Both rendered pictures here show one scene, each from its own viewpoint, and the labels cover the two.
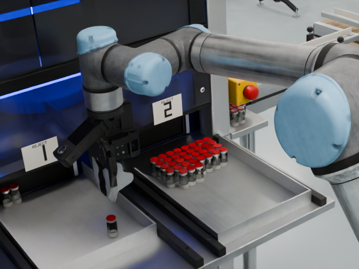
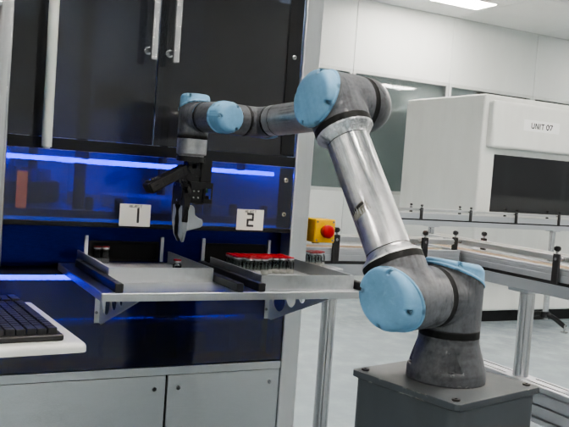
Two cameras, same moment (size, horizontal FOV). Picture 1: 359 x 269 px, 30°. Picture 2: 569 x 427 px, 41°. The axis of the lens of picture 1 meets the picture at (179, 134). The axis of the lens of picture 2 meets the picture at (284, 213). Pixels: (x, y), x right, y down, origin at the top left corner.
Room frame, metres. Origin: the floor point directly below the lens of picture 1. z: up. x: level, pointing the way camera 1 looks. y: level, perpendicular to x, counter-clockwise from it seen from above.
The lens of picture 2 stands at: (-0.70, -0.27, 1.16)
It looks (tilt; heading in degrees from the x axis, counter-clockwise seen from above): 3 degrees down; 5
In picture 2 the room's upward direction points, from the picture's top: 4 degrees clockwise
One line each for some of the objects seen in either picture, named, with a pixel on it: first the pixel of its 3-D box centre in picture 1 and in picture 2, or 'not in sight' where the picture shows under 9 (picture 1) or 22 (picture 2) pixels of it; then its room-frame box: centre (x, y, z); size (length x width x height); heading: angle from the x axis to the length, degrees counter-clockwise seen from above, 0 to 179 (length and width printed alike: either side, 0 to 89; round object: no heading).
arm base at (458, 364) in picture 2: not in sight; (447, 352); (0.79, -0.47, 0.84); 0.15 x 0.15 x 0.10
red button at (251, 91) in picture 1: (250, 92); (327, 231); (1.62, -0.19, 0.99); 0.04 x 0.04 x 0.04; 33
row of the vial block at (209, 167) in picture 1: (197, 167); (264, 264); (1.40, -0.04, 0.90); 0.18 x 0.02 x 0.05; 122
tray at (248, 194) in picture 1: (219, 184); (278, 272); (1.32, -0.08, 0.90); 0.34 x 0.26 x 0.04; 32
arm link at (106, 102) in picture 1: (102, 95); (190, 148); (1.19, 0.14, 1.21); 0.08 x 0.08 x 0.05
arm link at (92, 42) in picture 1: (100, 58); (194, 116); (1.18, 0.14, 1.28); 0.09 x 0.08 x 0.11; 47
